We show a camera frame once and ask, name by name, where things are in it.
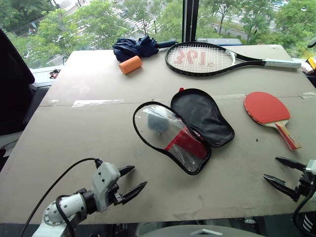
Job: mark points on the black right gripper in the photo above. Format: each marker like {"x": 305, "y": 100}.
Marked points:
{"x": 306, "y": 184}

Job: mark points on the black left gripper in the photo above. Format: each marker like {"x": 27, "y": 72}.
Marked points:
{"x": 113, "y": 196}

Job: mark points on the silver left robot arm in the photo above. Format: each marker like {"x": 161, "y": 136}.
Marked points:
{"x": 66, "y": 206}

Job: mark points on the red table tennis paddle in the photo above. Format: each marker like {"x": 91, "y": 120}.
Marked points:
{"x": 266, "y": 107}

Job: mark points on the black clear-sided paddle case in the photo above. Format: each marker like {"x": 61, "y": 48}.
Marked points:
{"x": 202, "y": 116}

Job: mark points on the black white tennis racket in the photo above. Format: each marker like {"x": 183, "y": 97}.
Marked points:
{"x": 249, "y": 59}

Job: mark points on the black white-striped object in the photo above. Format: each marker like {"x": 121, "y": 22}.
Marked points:
{"x": 308, "y": 223}

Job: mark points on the blue sponge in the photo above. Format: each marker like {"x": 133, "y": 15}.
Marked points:
{"x": 158, "y": 122}

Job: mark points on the grey rounded shape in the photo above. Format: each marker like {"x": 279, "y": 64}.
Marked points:
{"x": 197, "y": 232}

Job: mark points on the yellow black object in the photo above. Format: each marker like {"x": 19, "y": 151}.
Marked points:
{"x": 311, "y": 64}

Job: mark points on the orange foam cylinder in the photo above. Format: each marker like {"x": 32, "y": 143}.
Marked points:
{"x": 130, "y": 64}

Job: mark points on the small red black object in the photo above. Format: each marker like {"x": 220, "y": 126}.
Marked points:
{"x": 54, "y": 73}

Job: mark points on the navy folded umbrella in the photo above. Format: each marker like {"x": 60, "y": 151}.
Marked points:
{"x": 133, "y": 48}

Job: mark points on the blue box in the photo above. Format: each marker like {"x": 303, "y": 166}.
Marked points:
{"x": 217, "y": 41}

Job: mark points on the black chair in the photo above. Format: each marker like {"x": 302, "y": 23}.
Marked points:
{"x": 12, "y": 86}

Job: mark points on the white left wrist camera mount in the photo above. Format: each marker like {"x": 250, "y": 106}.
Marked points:
{"x": 105, "y": 177}

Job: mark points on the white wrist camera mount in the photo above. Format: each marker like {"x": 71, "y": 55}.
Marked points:
{"x": 105, "y": 177}
{"x": 311, "y": 168}

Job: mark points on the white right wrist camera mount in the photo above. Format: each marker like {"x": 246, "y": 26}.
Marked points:
{"x": 311, "y": 168}

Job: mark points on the black window frame post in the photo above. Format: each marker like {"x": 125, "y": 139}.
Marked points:
{"x": 190, "y": 19}

